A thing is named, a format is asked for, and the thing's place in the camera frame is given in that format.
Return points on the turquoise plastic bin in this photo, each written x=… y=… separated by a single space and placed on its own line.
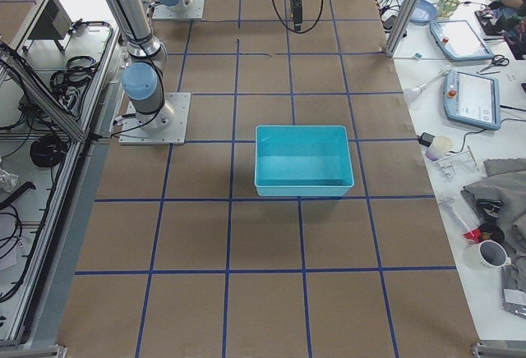
x=302 y=161

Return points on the blue plastic bowl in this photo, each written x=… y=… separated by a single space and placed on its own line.
x=423 y=13

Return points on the green mug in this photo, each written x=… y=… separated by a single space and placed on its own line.
x=446 y=8

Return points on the far teach pendant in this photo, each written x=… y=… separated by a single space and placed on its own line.
x=459 y=42

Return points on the teach pendant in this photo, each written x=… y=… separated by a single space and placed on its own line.
x=472 y=99
x=459 y=42

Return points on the black handled scissors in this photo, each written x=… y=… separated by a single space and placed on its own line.
x=498 y=60

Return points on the near teach pendant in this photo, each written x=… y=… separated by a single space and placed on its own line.
x=472 y=99

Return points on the aluminium frame post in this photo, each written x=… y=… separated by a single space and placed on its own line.
x=399 y=27

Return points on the grey cloth pile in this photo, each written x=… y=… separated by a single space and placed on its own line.
x=505 y=182

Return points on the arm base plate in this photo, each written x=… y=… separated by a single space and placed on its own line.
x=168 y=127
x=194 y=12

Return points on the grey control box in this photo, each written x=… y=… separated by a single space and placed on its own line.
x=53 y=24

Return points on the purple white cup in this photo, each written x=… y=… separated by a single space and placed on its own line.
x=439 y=147

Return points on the white mug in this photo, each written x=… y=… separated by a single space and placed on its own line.
x=486 y=255

